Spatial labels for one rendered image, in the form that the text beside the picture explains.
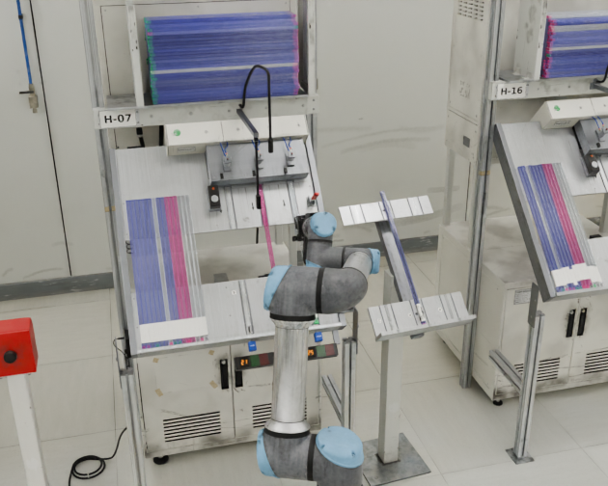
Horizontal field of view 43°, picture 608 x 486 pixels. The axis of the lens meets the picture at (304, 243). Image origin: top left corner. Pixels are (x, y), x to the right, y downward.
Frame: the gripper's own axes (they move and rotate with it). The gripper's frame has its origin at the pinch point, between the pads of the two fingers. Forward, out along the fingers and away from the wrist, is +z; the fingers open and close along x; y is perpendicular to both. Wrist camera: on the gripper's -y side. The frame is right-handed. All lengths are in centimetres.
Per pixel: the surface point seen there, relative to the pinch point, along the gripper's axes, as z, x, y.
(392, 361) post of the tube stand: 14, -31, -47
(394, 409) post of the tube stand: 24, -33, -66
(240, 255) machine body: 74, 11, 1
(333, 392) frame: 28, -11, -57
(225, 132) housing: 3.7, 21.0, 39.6
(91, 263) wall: 193, 79, 11
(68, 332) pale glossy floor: 159, 93, -25
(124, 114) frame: 6, 54, 49
